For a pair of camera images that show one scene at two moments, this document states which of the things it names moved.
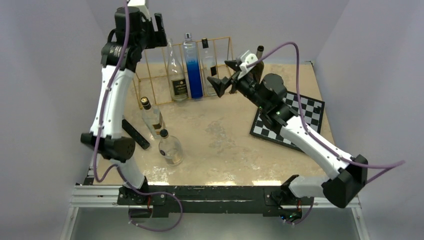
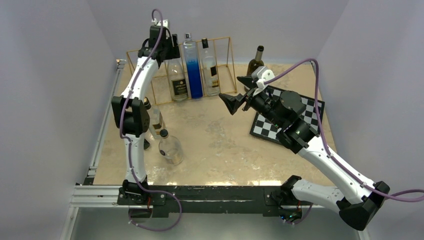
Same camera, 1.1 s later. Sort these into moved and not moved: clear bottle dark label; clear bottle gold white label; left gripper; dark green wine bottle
Moved: left gripper
Not moved: clear bottle dark label; clear bottle gold white label; dark green wine bottle
